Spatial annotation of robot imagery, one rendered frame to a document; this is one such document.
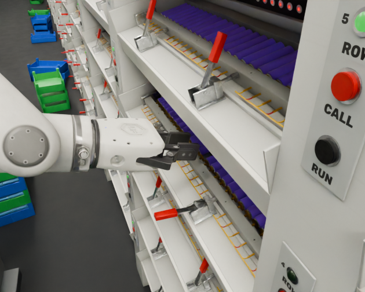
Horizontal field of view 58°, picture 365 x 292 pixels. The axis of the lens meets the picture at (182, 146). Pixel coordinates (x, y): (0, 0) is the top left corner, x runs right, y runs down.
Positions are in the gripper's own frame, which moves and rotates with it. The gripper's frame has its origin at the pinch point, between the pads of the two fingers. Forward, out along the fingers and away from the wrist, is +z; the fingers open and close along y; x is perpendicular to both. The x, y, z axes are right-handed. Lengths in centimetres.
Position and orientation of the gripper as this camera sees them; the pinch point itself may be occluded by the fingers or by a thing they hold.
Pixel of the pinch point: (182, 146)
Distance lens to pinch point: 56.7
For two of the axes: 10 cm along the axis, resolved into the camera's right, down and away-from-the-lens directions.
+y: -3.7, -5.0, 7.8
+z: 9.0, 0.2, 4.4
